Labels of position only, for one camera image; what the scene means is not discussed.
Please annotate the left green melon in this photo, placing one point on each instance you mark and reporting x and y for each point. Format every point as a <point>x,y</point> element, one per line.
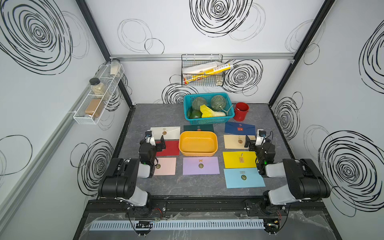
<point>197,102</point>

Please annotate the white wrap box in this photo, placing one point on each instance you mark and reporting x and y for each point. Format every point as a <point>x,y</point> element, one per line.
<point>199,69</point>

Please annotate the pink envelope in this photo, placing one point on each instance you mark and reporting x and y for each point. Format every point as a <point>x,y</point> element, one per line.
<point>165,167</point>

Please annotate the yellow envelope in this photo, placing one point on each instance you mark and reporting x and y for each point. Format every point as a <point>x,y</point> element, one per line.
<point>239,160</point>

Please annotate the right green melon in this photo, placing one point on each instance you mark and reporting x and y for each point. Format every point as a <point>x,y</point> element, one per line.
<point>218,103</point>

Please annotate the black wire wall basket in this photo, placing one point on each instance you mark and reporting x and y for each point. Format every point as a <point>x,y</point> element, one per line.
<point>188,60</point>

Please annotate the yellow foil roll box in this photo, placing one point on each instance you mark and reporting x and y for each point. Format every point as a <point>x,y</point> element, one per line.
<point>207,72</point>

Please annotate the white slotted cable duct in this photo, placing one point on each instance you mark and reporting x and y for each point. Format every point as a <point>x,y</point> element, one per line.
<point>164,225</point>

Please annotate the green melon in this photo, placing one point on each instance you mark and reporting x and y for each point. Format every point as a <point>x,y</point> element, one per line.
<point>218,103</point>
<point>197,102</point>

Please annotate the brown block package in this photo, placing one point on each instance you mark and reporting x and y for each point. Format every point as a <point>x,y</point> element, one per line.
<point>94,108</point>

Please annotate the purple envelope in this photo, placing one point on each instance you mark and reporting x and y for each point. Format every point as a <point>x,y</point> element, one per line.
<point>201,166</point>

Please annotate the yellow white cabbage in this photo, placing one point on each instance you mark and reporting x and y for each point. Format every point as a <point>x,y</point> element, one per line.
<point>209,113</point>

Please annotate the teal plastic basket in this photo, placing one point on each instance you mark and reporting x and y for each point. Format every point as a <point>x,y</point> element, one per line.
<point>229,111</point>

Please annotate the yellow storage box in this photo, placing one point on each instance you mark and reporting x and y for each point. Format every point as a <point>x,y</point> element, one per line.
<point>198,143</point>

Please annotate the beige envelope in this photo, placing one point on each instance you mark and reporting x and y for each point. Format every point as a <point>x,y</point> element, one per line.
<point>235,142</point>

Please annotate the red envelope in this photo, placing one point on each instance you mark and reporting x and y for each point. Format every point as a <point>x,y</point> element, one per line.
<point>171,150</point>

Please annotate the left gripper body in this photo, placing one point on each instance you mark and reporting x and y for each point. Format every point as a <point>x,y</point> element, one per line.
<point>157,144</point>

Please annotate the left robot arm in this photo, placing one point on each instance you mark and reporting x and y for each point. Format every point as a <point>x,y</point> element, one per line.
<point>119,181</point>

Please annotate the navy blue envelope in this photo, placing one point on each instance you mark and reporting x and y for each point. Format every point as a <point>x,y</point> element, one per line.
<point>239,129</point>

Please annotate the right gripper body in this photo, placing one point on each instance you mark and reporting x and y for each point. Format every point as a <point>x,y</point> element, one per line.
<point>251,144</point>

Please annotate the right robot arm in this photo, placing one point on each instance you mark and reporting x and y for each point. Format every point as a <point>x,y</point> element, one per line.
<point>304,180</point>

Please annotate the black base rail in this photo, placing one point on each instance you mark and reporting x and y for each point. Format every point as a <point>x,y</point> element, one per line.
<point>163,207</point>

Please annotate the green pepper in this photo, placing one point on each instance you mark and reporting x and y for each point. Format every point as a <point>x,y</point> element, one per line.
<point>195,114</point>

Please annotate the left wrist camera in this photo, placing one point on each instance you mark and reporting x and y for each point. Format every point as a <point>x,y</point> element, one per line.
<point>149,138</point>

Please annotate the dark green envelope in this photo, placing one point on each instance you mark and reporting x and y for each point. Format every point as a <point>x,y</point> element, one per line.
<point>204,128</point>

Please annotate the white wire wall shelf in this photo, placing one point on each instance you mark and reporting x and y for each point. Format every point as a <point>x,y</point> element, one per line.
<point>104,96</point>

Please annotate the clear lid jar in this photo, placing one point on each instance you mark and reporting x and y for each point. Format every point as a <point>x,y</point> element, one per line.
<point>114,66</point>

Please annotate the red cup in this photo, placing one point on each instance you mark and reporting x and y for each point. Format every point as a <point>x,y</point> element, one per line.
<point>241,110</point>

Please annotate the black lid spice jar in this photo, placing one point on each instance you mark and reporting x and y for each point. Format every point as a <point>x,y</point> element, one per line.
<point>97,87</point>

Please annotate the white envelope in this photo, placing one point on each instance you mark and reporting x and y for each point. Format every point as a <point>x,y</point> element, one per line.
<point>169,133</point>

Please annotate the light blue envelope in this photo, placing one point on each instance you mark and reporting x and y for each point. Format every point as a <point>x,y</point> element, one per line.
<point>243,178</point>

